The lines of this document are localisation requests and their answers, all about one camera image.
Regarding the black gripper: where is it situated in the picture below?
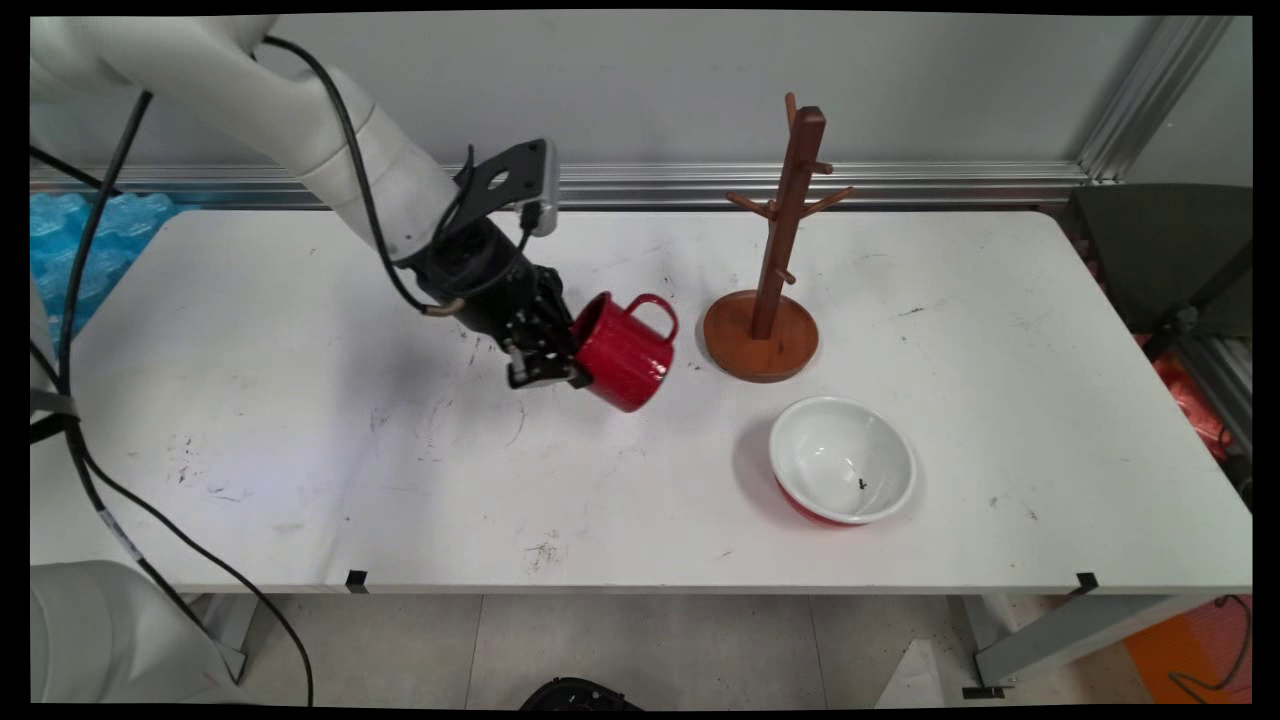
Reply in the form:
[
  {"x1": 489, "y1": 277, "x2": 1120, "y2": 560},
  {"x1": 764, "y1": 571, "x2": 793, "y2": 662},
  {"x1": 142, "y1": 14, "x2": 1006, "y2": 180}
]
[{"x1": 405, "y1": 216, "x2": 593, "y2": 391}]

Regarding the red enamel mug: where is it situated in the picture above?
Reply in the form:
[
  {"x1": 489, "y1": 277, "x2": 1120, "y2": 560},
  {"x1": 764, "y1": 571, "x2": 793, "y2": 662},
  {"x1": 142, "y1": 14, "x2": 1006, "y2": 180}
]
[{"x1": 569, "y1": 292, "x2": 681, "y2": 414}]

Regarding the brown wooden mug tree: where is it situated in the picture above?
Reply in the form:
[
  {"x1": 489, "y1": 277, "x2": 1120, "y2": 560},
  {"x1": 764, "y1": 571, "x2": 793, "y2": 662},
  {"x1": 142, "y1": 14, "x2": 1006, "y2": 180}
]
[{"x1": 703, "y1": 92, "x2": 859, "y2": 385}]

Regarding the white bowl with red outside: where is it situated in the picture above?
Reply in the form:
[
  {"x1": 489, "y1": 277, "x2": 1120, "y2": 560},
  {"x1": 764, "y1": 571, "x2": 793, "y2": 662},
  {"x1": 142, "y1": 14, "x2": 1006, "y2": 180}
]
[{"x1": 767, "y1": 396, "x2": 918, "y2": 528}]

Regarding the black round floor object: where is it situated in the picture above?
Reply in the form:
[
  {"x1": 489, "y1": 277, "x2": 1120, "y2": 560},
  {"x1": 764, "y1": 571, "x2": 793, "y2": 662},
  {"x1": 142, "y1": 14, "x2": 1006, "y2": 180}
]
[{"x1": 520, "y1": 677, "x2": 643, "y2": 712}]

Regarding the grey table leg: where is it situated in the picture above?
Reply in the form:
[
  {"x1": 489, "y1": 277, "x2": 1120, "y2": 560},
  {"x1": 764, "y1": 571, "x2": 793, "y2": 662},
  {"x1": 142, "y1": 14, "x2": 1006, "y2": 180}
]
[
  {"x1": 165, "y1": 594, "x2": 263, "y2": 687},
  {"x1": 963, "y1": 594, "x2": 1217, "y2": 691}
]

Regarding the blue plastic bubble wrap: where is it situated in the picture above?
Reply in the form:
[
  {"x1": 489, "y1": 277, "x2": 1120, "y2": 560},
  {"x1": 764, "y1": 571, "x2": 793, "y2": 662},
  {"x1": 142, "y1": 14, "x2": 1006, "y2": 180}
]
[{"x1": 30, "y1": 192, "x2": 183, "y2": 343}]

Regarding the red plastic bag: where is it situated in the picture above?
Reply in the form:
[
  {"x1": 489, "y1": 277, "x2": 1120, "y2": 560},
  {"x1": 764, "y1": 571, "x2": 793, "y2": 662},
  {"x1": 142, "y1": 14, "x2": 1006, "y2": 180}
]
[{"x1": 1135, "y1": 335, "x2": 1237, "y2": 463}]

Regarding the orange floor mat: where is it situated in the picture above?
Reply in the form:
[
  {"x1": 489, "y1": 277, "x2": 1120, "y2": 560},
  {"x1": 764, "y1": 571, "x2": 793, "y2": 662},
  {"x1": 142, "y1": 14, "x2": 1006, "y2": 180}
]
[{"x1": 1124, "y1": 595, "x2": 1253, "y2": 705}]

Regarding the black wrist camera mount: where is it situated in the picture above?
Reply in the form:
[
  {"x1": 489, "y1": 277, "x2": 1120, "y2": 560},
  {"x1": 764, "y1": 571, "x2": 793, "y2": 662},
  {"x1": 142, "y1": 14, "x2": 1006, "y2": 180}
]
[{"x1": 454, "y1": 138, "x2": 560, "y2": 239}]

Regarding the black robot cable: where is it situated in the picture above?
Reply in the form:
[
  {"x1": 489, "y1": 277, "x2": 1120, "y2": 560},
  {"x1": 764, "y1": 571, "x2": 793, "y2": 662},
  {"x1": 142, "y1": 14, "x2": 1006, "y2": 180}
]
[{"x1": 30, "y1": 36, "x2": 546, "y2": 707}]

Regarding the horizontal aluminium frame rail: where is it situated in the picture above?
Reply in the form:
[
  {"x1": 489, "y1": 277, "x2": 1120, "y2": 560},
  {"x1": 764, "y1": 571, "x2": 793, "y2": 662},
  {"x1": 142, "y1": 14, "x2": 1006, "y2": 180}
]
[{"x1": 30, "y1": 162, "x2": 1093, "y2": 211}]

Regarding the grey velcro cable strap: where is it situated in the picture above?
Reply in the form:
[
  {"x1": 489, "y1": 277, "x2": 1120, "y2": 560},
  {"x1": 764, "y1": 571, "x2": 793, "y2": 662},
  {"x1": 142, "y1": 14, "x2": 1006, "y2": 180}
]
[{"x1": 30, "y1": 388, "x2": 81, "y2": 446}]

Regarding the slanted aluminium frame post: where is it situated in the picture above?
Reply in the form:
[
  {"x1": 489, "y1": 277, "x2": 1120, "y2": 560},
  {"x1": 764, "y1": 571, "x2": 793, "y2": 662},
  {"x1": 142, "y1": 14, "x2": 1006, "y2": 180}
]
[{"x1": 1075, "y1": 14, "x2": 1237, "y2": 184}]

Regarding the low aluminium frame rail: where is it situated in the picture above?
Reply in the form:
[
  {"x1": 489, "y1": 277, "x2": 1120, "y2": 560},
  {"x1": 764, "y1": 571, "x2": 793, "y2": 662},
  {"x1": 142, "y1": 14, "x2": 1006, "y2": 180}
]
[{"x1": 1175, "y1": 335, "x2": 1253, "y2": 453}]

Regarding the thin black floor cable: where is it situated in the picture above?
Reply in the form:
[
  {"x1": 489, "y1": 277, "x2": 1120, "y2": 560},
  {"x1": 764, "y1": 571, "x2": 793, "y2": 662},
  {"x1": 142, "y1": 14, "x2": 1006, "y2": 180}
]
[{"x1": 1167, "y1": 595, "x2": 1253, "y2": 694}]

